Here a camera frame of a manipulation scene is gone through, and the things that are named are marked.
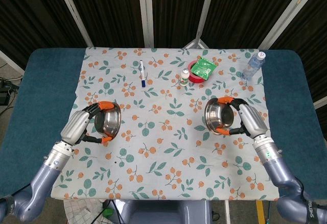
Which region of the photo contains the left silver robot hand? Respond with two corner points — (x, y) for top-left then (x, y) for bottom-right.
(60, 101), (115, 145)

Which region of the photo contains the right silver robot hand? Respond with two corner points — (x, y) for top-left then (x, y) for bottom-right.
(214, 96), (269, 140)

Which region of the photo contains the stainless steel bowl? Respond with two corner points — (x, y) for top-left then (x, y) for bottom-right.
(203, 97), (235, 135)
(94, 103), (122, 138)

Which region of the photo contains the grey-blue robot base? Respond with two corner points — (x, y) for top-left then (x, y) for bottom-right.
(120, 200), (213, 224)

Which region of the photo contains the teal blue table cover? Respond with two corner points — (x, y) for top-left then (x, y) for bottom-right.
(0, 48), (327, 200)

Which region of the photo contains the clear plastic water bottle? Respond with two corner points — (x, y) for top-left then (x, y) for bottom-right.
(241, 51), (266, 81)

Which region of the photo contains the red round container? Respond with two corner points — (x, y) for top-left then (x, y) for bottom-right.
(188, 61), (206, 84)

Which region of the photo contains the green foil packet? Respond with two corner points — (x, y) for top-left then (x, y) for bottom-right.
(191, 56), (217, 81)

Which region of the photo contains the black power supply box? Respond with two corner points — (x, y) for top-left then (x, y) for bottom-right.
(0, 91), (10, 106)

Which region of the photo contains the black power strip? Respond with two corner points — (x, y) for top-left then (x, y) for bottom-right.
(0, 80), (20, 93)

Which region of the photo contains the small white drink bottle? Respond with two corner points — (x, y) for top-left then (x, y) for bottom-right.
(179, 68), (190, 87)

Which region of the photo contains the white grid patterned cloth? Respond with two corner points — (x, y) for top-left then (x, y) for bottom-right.
(62, 200), (103, 224)

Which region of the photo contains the blue white marker pen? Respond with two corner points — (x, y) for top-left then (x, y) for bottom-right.
(139, 60), (147, 88)

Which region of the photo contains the floral printed tablecloth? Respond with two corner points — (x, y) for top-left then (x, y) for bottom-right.
(50, 46), (281, 201)

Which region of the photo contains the white metal frame post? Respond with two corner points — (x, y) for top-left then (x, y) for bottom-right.
(0, 50), (25, 73)
(258, 0), (317, 51)
(137, 0), (155, 48)
(53, 0), (94, 48)
(313, 96), (327, 110)
(194, 0), (225, 42)

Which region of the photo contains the grey metal post foot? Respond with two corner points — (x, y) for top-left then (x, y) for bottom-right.
(183, 39), (209, 49)

